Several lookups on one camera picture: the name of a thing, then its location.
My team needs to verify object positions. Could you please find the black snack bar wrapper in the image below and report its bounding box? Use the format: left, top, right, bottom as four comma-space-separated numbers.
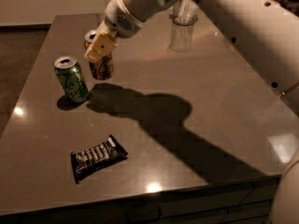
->
70, 135, 128, 184

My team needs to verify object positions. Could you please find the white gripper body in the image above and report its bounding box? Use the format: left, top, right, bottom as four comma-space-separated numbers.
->
97, 0, 145, 38

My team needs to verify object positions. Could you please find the clear cup with straws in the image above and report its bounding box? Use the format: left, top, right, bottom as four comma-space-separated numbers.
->
169, 0, 197, 52

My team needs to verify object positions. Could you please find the green soda can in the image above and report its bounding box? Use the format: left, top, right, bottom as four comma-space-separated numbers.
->
54, 56, 89, 104

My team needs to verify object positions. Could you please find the orange soda can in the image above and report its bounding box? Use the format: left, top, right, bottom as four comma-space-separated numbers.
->
84, 30, 114, 80

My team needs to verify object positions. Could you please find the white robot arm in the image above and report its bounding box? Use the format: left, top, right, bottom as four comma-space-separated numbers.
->
85, 0, 299, 113

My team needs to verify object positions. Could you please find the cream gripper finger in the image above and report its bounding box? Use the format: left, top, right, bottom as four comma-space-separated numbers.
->
84, 31, 118, 63

